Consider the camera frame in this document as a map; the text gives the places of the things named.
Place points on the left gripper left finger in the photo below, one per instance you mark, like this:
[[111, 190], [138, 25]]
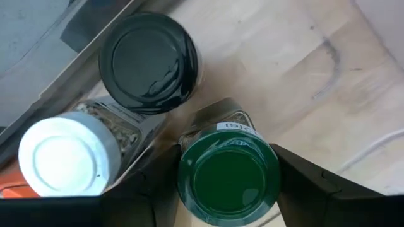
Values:
[[142, 205]]

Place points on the orange label spice jar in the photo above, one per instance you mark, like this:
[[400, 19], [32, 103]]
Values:
[[148, 63]]

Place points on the white lid spice jar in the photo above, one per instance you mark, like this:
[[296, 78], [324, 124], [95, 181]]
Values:
[[66, 154]]

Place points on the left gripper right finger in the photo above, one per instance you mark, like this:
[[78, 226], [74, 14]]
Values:
[[303, 201]]

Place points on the green lid spice jar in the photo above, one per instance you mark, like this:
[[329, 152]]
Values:
[[228, 179]]

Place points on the clear plastic bin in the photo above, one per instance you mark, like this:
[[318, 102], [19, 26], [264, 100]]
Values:
[[44, 93]]

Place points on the orange bowl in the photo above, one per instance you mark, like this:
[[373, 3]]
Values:
[[15, 189]]

